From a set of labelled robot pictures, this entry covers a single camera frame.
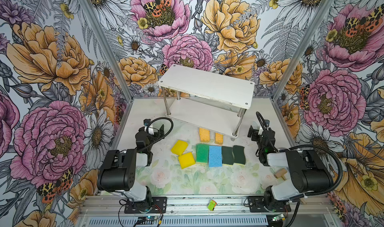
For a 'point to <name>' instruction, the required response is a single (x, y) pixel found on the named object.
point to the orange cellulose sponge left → (204, 135)
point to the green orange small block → (211, 205)
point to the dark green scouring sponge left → (227, 155)
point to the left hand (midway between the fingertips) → (156, 128)
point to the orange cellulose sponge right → (218, 138)
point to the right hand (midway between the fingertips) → (258, 130)
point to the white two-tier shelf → (212, 101)
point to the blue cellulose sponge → (215, 156)
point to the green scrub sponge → (202, 153)
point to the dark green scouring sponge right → (239, 157)
